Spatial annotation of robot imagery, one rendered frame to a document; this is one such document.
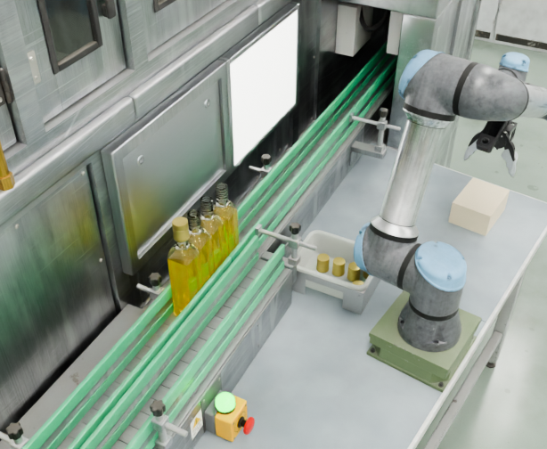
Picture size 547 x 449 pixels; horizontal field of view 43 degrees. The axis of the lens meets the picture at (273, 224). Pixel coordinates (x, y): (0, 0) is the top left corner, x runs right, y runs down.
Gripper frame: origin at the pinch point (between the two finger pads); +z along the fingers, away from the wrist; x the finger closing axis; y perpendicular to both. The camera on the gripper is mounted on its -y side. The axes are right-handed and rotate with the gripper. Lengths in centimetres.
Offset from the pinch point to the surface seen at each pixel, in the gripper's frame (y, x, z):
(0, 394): -137, 47, -4
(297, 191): -40, 41, 1
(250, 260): -71, 34, 2
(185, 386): -112, 21, 0
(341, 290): -59, 15, 12
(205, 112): -62, 55, -30
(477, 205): -4.8, -1.0, 9.7
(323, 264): -51, 24, 12
